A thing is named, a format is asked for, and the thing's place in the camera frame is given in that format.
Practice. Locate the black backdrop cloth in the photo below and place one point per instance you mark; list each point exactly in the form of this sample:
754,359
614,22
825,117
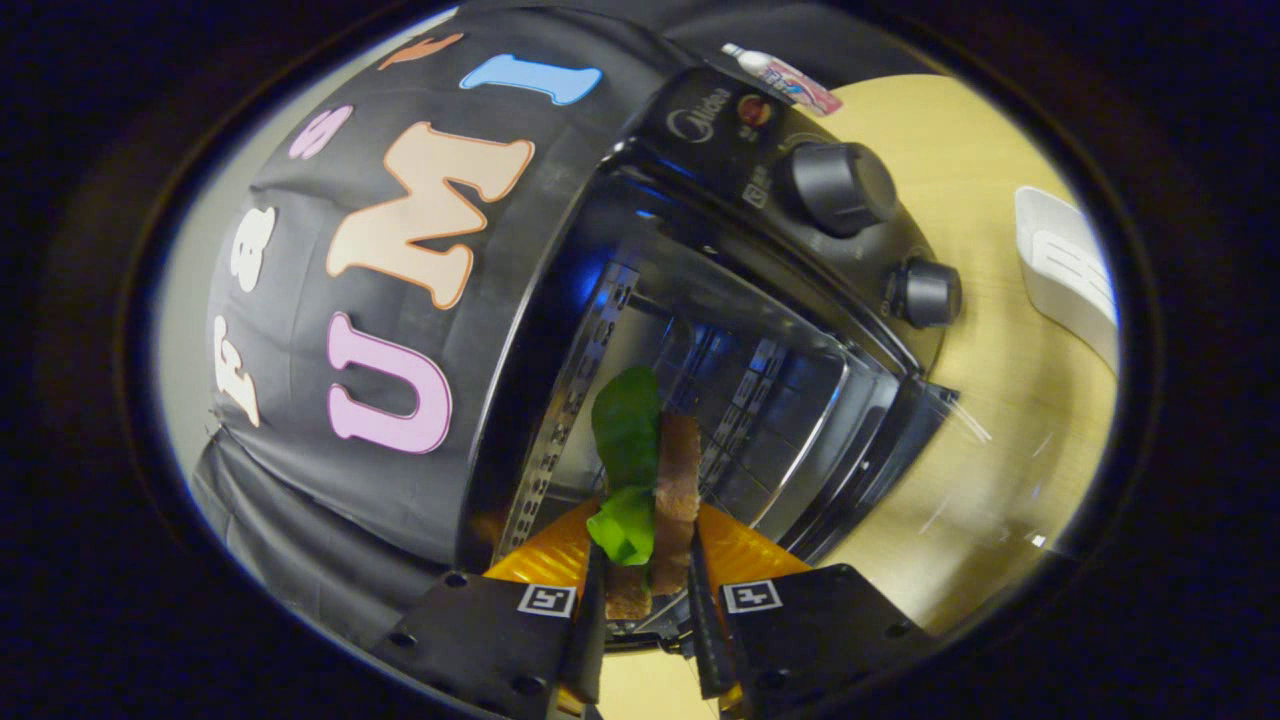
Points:
300,260

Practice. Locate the white rectangular tray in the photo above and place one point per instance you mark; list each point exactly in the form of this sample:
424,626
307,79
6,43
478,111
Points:
1065,270

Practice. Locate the pink and white bottle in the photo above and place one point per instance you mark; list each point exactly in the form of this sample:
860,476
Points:
790,82

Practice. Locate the white bread lettuce sandwich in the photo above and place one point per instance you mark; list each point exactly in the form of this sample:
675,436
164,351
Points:
676,490

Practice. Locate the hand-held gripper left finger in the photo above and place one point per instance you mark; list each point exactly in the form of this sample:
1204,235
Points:
592,640

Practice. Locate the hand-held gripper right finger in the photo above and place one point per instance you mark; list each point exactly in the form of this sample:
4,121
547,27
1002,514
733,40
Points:
708,640

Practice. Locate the black toaster oven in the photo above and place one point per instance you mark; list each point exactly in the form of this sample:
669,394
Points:
700,130

